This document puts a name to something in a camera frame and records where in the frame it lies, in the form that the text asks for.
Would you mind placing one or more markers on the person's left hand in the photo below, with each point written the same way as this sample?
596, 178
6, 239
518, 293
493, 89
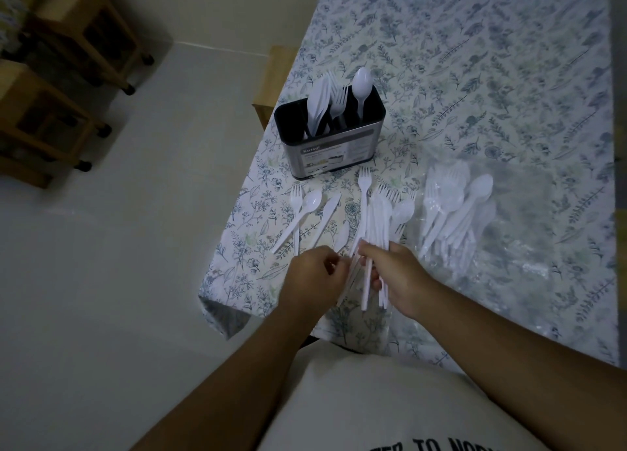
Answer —
308, 289

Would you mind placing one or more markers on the person's right hand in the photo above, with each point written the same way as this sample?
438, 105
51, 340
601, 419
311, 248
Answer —
404, 284

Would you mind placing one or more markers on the bundle of white plastic cutlery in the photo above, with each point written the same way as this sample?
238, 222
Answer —
379, 220

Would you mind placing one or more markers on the white plastic knife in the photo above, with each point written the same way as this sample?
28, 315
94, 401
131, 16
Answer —
332, 206

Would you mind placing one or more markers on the white plastic fork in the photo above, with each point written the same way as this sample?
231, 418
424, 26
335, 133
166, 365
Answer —
296, 194

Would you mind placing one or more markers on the pile of white plastic cutlery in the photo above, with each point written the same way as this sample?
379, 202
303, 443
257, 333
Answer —
455, 196

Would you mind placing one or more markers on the steel cutlery caddy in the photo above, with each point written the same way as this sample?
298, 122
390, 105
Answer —
338, 157

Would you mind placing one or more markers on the clear plastic bag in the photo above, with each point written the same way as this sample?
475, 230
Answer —
529, 230

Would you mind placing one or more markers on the bunch of white plastic cutlery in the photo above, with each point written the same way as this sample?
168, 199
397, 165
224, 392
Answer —
362, 81

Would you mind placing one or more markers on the person's right forearm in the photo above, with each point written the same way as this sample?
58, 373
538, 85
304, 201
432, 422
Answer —
514, 367

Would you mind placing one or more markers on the person's left forearm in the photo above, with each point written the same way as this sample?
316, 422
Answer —
230, 387

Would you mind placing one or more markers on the wooden stool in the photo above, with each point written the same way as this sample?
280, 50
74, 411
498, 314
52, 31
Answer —
63, 0
274, 83
29, 93

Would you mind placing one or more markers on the blue floral tablecloth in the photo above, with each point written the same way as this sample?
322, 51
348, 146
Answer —
490, 73

